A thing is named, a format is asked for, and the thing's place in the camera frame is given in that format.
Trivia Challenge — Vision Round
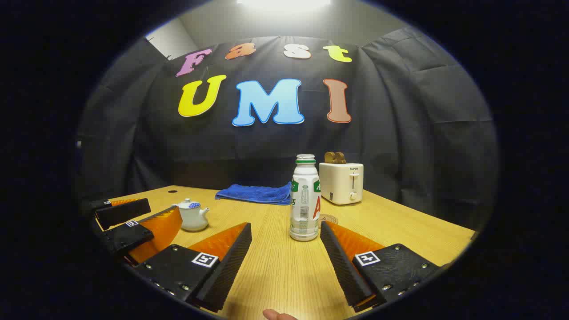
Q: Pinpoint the black backdrop cloth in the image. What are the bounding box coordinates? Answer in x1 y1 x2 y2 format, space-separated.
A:
76 27 498 232

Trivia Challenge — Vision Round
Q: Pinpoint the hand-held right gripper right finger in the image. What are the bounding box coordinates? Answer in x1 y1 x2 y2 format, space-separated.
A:
320 221 445 313

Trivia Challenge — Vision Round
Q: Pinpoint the white ceramic teacup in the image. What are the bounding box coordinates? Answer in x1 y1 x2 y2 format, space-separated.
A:
172 204 210 232

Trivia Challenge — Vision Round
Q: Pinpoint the blue towel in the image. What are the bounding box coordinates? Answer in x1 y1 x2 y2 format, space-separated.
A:
215 182 293 206

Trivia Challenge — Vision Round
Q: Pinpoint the white plastic water bottle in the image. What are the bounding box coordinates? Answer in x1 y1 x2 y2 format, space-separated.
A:
289 154 322 242

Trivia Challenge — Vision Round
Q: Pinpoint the ceiling light panel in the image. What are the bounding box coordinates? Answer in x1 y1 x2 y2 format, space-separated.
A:
236 0 332 12

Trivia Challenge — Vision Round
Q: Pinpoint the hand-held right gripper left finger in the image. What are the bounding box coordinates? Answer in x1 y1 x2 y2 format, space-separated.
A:
133 222 252 313

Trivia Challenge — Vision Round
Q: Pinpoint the cream white toaster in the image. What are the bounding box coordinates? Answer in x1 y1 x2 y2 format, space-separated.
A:
319 162 364 205

